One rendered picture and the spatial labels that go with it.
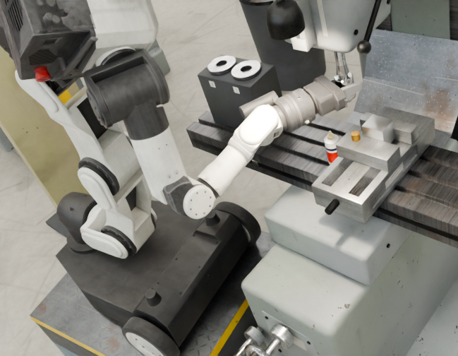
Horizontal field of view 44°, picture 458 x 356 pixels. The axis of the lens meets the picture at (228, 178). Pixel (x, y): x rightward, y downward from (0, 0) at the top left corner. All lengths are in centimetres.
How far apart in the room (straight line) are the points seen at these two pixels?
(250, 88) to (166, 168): 51
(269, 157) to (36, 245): 193
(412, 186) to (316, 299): 38
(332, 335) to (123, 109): 77
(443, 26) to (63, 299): 166
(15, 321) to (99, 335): 93
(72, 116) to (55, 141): 144
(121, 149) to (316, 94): 60
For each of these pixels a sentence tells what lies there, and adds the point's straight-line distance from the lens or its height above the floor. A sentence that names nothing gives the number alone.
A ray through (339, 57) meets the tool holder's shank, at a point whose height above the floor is 125.
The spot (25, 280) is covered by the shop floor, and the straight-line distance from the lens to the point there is 317.
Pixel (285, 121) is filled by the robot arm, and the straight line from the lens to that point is 138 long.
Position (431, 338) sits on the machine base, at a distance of 208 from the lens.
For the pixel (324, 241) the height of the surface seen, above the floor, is 84.
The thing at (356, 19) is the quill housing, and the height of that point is 139.
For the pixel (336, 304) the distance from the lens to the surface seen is 153.
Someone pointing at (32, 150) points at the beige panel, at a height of 57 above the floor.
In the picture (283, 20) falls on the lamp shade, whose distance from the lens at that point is 110.
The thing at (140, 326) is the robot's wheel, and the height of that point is 60.
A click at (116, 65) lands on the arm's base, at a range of 120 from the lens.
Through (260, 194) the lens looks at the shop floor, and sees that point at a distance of 293.
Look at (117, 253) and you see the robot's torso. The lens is 197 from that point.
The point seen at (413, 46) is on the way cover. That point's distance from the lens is 177.
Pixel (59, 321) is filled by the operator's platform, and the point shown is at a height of 40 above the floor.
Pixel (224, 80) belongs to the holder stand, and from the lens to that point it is 171.
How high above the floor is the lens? 198
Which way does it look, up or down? 40 degrees down
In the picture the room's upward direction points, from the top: 21 degrees counter-clockwise
